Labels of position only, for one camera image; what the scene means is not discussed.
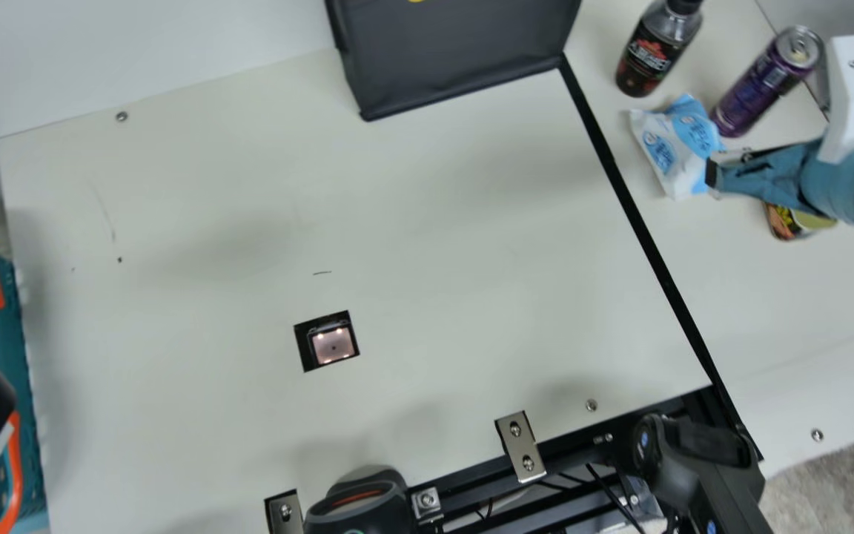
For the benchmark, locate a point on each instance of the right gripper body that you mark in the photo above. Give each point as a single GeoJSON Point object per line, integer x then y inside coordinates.
{"type": "Point", "coordinates": [790, 178]}

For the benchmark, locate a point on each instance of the gold rectangular tin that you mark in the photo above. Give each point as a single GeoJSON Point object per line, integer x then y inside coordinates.
{"type": "Point", "coordinates": [790, 222]}

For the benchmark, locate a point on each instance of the small square scanner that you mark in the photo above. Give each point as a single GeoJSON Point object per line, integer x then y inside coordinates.
{"type": "Point", "coordinates": [332, 343]}

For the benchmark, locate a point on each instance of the purple can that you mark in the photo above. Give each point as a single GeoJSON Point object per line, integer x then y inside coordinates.
{"type": "Point", "coordinates": [760, 81]}

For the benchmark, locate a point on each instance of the white and blue packet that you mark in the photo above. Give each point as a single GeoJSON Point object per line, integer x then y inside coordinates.
{"type": "Point", "coordinates": [672, 144]}

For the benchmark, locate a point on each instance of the black strip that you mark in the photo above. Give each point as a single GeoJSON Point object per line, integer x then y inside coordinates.
{"type": "Point", "coordinates": [649, 245]}

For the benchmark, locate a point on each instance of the dark coffee bottle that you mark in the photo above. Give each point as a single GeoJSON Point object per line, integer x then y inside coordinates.
{"type": "Point", "coordinates": [653, 52]}

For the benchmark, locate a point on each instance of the dark grey bag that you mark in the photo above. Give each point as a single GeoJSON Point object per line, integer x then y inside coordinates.
{"type": "Point", "coordinates": [449, 44]}

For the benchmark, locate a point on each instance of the black device with green light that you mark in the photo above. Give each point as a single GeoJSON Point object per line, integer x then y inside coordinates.
{"type": "Point", "coordinates": [360, 508]}

